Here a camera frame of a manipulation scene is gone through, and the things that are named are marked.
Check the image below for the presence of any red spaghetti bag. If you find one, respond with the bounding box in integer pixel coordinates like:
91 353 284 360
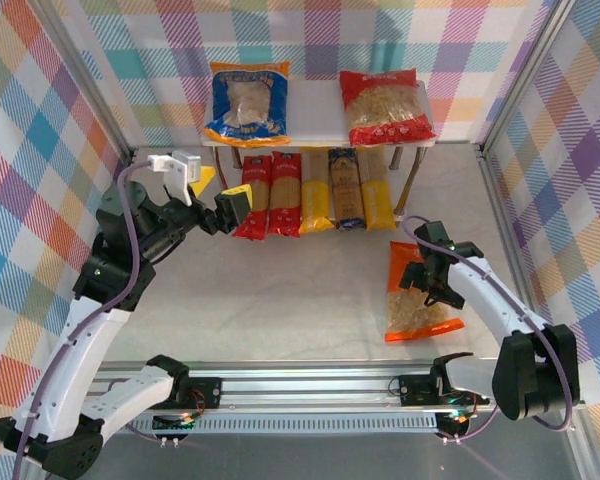
267 150 303 238
231 154 273 242

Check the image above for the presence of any yellow spaghetti bag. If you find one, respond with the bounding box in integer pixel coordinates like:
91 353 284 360
358 147 398 232
298 147 336 235

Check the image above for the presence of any blue and orange pasta bag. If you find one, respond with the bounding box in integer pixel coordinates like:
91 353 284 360
203 59 292 150

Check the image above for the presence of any blue ornate spaghetti bag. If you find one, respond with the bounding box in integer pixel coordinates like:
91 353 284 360
328 147 368 232

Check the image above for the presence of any red fusilli pasta bag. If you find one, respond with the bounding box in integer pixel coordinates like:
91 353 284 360
338 68 437 148

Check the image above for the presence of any white metal shelf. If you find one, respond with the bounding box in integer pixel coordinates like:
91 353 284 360
202 78 439 221

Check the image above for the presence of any plaid cloth backdrop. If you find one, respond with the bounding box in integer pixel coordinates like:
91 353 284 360
484 0 600 480
59 0 554 147
0 0 131 480

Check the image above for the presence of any small green circuit board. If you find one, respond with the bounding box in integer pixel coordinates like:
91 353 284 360
151 412 200 433
438 406 477 427

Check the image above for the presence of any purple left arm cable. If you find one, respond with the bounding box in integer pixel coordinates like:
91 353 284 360
10 160 155 480

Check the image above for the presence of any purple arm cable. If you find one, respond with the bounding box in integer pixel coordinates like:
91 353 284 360
401 214 580 434
10 160 155 480

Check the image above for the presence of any aluminium frame side rail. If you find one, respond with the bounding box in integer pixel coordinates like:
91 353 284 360
477 143 600 480

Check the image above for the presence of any aluminium frame post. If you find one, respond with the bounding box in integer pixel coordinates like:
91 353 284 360
29 0 134 162
477 0 569 151

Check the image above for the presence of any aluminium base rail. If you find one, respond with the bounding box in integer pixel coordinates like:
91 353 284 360
87 358 504 439

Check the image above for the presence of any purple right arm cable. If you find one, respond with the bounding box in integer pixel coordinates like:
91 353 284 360
401 214 580 434

